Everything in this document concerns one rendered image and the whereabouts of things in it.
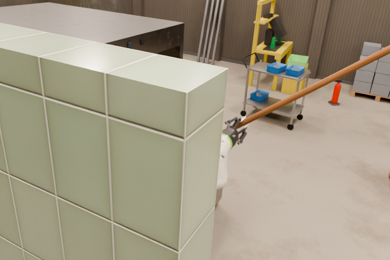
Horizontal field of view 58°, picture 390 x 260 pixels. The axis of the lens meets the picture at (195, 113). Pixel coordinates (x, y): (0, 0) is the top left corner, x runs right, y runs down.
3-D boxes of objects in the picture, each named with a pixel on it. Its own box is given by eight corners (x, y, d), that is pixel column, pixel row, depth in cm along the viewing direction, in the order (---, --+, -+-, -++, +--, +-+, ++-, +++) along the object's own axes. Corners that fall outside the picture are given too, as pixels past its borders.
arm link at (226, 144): (221, 145, 146) (197, 141, 151) (221, 173, 150) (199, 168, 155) (234, 133, 157) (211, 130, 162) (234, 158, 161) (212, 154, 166)
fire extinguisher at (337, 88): (327, 104, 750) (332, 80, 729) (328, 101, 769) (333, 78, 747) (338, 107, 740) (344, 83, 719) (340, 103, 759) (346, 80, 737)
